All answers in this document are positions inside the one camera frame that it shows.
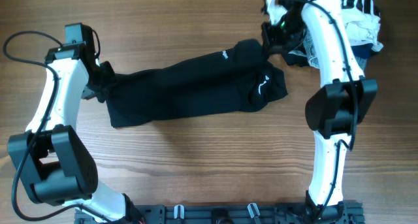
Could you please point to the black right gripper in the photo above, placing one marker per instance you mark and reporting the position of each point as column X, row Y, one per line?
column 273, row 40

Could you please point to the black t-shirt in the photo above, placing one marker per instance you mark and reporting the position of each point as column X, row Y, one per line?
column 236, row 79

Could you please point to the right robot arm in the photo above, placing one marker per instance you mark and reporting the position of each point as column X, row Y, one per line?
column 334, row 112

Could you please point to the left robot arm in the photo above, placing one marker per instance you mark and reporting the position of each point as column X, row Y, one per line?
column 54, row 170

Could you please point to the black folded garment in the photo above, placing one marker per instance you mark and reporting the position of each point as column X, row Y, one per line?
column 296, row 58

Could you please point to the white black striped garment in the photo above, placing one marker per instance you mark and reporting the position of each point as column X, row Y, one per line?
column 362, row 23

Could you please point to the navy blue garment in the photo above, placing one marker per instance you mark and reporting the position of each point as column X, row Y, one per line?
column 363, row 51

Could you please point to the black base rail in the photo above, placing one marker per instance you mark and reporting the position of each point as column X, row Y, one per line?
column 281, row 213

